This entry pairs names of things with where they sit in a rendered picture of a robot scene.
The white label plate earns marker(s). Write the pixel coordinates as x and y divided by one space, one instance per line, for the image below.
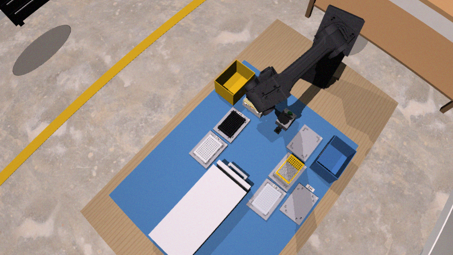
310 188

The blue bin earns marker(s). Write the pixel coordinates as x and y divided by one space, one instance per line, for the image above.
333 161

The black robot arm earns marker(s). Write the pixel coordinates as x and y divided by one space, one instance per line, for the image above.
275 88

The blue bench mat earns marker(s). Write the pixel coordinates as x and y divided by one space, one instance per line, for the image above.
162 179

